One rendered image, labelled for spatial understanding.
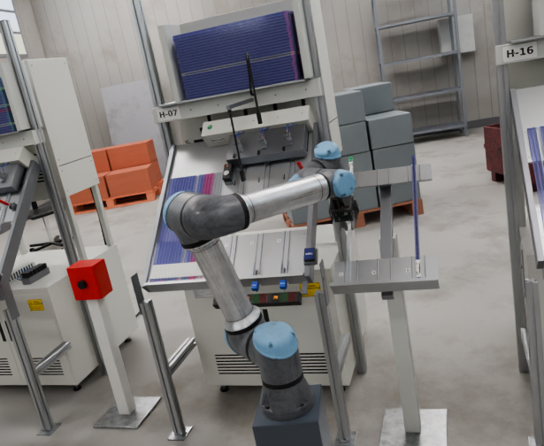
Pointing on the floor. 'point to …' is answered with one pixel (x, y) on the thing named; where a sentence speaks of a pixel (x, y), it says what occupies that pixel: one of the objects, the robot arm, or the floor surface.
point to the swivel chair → (44, 225)
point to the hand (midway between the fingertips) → (349, 226)
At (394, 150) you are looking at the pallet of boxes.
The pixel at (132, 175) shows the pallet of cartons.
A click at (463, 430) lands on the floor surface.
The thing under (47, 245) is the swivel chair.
